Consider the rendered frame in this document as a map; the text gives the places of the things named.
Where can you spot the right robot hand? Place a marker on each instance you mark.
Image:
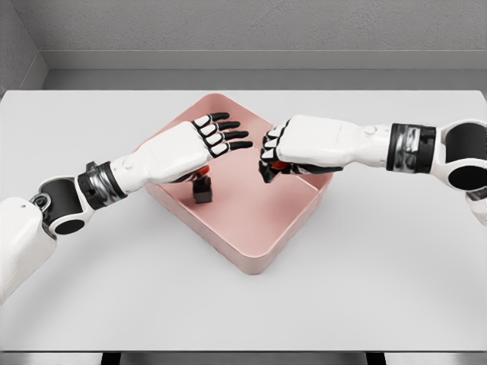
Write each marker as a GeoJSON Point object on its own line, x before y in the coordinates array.
{"type": "Point", "coordinates": [316, 140]}

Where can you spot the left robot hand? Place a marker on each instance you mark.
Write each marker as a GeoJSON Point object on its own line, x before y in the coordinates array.
{"type": "Point", "coordinates": [179, 148]}

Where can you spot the black switch with red button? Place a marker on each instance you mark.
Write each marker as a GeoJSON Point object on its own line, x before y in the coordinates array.
{"type": "Point", "coordinates": [279, 165]}
{"type": "Point", "coordinates": [202, 192]}

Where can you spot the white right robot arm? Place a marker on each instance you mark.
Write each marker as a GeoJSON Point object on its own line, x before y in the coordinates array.
{"type": "Point", "coordinates": [418, 146]}

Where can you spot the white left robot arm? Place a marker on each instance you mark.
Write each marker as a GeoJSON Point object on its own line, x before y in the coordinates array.
{"type": "Point", "coordinates": [23, 235]}

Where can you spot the pink square basket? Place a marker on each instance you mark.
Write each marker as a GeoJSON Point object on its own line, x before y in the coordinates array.
{"type": "Point", "coordinates": [247, 213]}

